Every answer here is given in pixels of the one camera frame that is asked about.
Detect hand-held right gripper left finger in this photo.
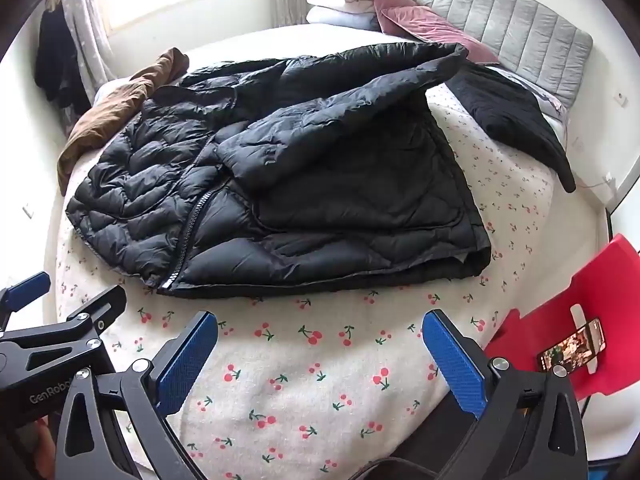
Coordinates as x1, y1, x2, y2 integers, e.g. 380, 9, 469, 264
52, 310, 221, 480

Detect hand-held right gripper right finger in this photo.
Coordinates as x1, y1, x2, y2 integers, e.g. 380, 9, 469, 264
421, 309, 590, 480

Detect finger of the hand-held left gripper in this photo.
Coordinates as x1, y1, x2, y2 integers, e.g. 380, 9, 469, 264
0, 271, 52, 331
0, 285, 127, 356

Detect black puffer jacket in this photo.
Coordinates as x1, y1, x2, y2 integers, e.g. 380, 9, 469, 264
65, 41, 493, 301

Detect dark hanging clothes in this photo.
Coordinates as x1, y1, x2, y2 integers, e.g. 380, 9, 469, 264
34, 7, 93, 111

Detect cherry print bed sheet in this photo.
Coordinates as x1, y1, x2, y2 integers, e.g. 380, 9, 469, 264
52, 25, 571, 480

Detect smartphone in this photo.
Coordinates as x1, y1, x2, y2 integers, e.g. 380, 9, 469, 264
537, 317, 607, 372

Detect red plastic chair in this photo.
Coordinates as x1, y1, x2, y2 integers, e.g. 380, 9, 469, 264
484, 233, 640, 402

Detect brown garment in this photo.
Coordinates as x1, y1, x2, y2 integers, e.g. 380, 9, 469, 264
56, 47, 191, 197

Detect black quilted garment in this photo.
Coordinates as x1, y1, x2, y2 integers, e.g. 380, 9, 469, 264
445, 62, 577, 194

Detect patterned grey curtain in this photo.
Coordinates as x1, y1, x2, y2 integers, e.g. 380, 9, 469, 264
64, 0, 117, 92

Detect large pink pillow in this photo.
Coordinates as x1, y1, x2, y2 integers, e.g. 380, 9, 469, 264
380, 5, 501, 66

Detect grey padded headboard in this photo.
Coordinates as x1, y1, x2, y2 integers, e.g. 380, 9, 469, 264
367, 0, 594, 108

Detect white folded bedding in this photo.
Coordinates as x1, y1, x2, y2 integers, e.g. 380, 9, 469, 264
305, 0, 383, 31

